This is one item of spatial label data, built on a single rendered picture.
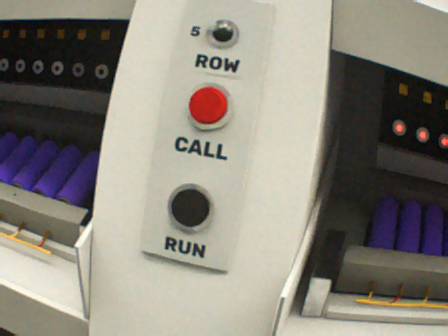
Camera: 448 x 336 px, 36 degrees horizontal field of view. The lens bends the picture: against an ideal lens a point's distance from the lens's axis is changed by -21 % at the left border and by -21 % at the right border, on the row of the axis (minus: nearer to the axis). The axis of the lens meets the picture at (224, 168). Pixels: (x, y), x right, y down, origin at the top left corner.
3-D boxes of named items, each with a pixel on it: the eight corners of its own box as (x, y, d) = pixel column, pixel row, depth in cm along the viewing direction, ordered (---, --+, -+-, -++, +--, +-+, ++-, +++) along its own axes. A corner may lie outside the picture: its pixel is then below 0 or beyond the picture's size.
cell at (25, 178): (60, 166, 52) (27, 210, 46) (41, 161, 52) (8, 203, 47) (60, 142, 51) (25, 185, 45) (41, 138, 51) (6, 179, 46)
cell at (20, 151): (38, 160, 52) (6, 202, 47) (21, 156, 53) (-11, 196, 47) (38, 137, 51) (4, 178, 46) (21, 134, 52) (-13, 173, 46)
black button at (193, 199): (204, 231, 35) (211, 193, 35) (168, 222, 36) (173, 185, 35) (209, 227, 36) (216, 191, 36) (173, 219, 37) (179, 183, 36)
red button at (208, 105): (222, 127, 35) (229, 90, 35) (184, 121, 35) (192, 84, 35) (227, 127, 36) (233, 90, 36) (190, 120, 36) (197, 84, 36)
